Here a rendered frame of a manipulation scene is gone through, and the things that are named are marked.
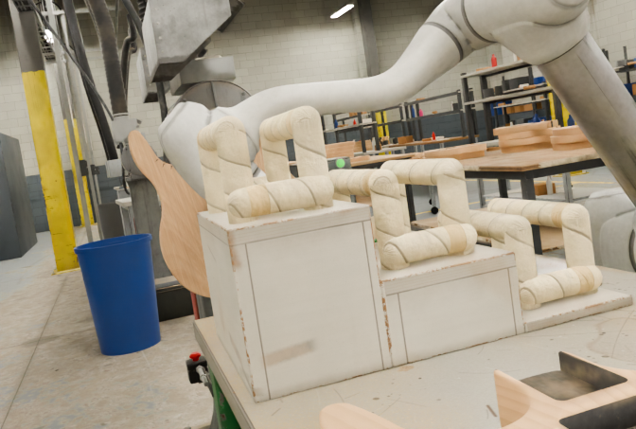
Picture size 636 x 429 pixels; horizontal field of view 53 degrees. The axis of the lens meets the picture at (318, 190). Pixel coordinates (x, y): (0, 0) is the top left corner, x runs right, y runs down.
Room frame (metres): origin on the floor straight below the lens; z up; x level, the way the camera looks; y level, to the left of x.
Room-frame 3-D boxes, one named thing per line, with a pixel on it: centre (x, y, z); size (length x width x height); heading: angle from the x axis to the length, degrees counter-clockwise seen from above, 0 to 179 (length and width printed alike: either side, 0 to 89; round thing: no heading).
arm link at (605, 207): (1.40, -0.65, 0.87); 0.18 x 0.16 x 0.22; 21
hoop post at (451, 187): (0.73, -0.15, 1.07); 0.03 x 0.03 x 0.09
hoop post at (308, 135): (0.69, 0.00, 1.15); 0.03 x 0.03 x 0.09
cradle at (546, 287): (0.75, -0.27, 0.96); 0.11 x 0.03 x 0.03; 107
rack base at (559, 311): (0.84, -0.24, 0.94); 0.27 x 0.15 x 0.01; 17
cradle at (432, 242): (0.71, -0.12, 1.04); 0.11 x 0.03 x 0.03; 107
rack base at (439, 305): (0.80, -0.09, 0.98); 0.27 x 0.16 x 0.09; 17
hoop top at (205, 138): (0.74, 0.10, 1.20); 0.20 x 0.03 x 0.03; 16
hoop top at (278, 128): (0.77, 0.03, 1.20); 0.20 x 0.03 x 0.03; 16
